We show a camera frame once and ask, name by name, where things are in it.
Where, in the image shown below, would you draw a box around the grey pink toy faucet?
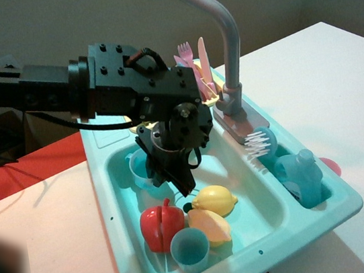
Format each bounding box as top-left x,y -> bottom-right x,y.
180,0 -> 269,145

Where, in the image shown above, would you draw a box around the pink toy fork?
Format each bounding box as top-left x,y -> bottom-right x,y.
171,39 -> 213,104

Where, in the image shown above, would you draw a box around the pink toy knife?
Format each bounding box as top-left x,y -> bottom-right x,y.
197,37 -> 213,83

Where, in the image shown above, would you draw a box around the light blue plastic cup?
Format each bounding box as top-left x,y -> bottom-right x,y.
125,149 -> 168,199

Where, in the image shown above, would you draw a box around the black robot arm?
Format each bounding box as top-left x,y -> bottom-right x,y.
0,43 -> 213,196

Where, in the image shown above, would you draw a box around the yellow dish rack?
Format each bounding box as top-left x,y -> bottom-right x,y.
123,59 -> 224,134

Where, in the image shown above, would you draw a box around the whole yellow toy lemon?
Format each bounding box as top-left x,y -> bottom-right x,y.
191,185 -> 238,217

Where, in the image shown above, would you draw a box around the blue toy soap bottle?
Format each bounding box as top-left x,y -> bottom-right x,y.
274,149 -> 323,209

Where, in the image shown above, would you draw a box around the cut yellow toy lemon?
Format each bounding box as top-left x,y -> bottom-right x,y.
187,209 -> 232,247

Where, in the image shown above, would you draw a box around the red cloth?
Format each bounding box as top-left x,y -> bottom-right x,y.
0,133 -> 86,200

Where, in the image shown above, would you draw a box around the teal toy sink unit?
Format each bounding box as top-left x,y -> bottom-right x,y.
73,48 -> 364,273

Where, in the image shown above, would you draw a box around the red toy apple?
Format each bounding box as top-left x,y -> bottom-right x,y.
140,198 -> 185,254

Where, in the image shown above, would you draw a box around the teal dish brush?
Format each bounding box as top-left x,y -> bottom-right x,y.
243,126 -> 278,162

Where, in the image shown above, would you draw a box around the blue cup in basin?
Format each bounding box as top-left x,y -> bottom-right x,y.
170,228 -> 210,273

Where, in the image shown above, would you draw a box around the pink round knob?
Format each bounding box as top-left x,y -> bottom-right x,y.
319,157 -> 342,176

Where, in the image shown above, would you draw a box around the pink toy plate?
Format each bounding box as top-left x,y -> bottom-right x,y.
189,63 -> 214,102

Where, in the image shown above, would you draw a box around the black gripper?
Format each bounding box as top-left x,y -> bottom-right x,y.
132,117 -> 208,204

